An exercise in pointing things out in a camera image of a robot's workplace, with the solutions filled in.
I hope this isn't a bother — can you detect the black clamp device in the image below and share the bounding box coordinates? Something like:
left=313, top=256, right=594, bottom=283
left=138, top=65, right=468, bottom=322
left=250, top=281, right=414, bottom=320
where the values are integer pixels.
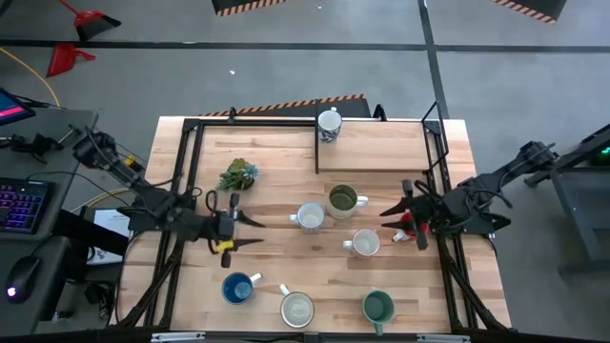
left=0, top=131, right=66, bottom=166

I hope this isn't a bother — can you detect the gray side desk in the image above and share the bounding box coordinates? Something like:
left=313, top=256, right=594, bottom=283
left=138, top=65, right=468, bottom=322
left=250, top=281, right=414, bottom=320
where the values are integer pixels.
left=0, top=108, right=100, bottom=337

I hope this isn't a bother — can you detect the red dustpan black lip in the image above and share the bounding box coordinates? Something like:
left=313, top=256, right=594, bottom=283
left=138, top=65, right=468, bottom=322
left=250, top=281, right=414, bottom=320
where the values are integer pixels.
left=57, top=0, right=123, bottom=42

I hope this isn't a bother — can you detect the navy white patterned mug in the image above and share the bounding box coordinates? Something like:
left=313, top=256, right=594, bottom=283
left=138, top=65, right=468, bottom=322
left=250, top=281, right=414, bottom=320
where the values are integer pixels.
left=317, top=107, right=343, bottom=144

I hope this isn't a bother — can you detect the tablet screen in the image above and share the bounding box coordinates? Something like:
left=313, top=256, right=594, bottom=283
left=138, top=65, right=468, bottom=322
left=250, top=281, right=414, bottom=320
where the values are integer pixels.
left=0, top=87, right=37, bottom=128

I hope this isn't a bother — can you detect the black metal floor stand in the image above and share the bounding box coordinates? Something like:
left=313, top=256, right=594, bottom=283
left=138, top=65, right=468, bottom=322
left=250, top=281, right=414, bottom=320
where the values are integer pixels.
left=523, top=122, right=610, bottom=280

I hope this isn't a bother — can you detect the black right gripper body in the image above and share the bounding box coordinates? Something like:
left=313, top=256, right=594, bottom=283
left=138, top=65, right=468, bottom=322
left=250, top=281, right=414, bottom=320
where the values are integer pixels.
left=402, top=179, right=448, bottom=252

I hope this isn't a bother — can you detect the silver metal bracket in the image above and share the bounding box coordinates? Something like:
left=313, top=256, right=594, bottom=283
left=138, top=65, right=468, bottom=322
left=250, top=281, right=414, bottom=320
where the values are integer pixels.
left=417, top=333, right=472, bottom=343
left=151, top=332, right=207, bottom=343

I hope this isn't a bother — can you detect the yellow cable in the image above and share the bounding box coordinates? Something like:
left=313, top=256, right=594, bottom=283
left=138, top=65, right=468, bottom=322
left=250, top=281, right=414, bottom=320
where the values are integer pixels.
left=70, top=187, right=132, bottom=214
left=0, top=46, right=62, bottom=109

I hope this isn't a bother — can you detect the black computer mouse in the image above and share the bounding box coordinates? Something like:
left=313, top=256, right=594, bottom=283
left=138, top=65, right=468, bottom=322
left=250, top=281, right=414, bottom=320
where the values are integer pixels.
left=4, top=254, right=43, bottom=305

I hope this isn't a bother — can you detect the wooden shelf black metal frame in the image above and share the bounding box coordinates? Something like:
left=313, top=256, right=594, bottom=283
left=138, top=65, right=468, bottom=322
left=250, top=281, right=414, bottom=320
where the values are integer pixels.
left=314, top=98, right=449, bottom=175

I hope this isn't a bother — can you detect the black cable bundle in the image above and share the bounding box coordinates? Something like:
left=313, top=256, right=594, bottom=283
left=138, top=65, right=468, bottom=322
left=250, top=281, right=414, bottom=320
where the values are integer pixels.
left=84, top=280, right=115, bottom=320

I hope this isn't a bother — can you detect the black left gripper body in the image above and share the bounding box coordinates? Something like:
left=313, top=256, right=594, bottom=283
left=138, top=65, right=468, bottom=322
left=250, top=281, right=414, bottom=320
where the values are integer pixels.
left=205, top=192, right=239, bottom=269

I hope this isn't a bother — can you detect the white paper sheet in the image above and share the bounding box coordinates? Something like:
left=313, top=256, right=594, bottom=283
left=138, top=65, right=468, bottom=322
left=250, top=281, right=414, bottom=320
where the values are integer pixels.
left=88, top=208, right=133, bottom=266

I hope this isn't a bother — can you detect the black aluminium rig frame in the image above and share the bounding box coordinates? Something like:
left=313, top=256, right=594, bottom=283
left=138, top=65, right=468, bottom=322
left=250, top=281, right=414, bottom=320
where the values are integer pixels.
left=113, top=105, right=511, bottom=334

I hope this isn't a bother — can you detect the red white diamond-pattern mug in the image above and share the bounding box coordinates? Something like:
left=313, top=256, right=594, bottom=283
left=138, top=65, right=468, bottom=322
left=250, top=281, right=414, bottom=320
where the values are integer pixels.
left=289, top=201, right=327, bottom=234

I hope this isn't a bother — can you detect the black box hazard-striped edge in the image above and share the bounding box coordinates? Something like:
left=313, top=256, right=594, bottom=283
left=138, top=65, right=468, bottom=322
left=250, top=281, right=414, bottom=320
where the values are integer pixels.
left=199, top=93, right=372, bottom=118

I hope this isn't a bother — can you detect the gray white diamond-pattern mug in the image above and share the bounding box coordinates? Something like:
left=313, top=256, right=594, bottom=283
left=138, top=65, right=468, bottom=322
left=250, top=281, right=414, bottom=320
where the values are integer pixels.
left=341, top=228, right=381, bottom=259

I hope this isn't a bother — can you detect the yellow mug white handle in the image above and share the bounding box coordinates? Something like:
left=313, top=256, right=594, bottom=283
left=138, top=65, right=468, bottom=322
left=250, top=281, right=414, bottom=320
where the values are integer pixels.
left=278, top=283, right=315, bottom=330

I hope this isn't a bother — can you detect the sage green mug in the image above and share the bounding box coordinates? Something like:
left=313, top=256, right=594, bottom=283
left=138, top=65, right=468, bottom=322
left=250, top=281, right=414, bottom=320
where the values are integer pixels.
left=361, top=289, right=397, bottom=336

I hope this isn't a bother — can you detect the white mug black lettering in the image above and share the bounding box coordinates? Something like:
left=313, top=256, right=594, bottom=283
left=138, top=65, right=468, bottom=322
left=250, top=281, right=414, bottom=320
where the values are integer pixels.
left=326, top=183, right=370, bottom=220

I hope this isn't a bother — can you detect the blue mug white panel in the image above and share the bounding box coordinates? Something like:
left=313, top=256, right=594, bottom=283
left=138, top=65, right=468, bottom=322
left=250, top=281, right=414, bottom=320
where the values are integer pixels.
left=221, top=271, right=263, bottom=306

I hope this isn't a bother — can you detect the succulent plant black pot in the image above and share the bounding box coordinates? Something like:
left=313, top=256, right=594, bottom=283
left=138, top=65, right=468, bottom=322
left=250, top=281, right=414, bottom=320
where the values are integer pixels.
left=216, top=157, right=261, bottom=192

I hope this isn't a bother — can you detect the backlit keyboard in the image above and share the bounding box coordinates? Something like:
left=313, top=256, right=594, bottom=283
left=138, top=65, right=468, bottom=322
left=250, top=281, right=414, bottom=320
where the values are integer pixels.
left=0, top=176, right=54, bottom=235

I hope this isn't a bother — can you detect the red mug white handle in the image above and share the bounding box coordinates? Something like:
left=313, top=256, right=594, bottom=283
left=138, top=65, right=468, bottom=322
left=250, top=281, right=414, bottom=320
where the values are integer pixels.
left=391, top=212, right=431, bottom=243

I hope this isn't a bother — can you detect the black hazard-striped floor mat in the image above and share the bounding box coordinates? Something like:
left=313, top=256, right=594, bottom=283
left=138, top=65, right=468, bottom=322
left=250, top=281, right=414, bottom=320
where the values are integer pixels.
left=490, top=0, right=568, bottom=25
left=211, top=0, right=293, bottom=18

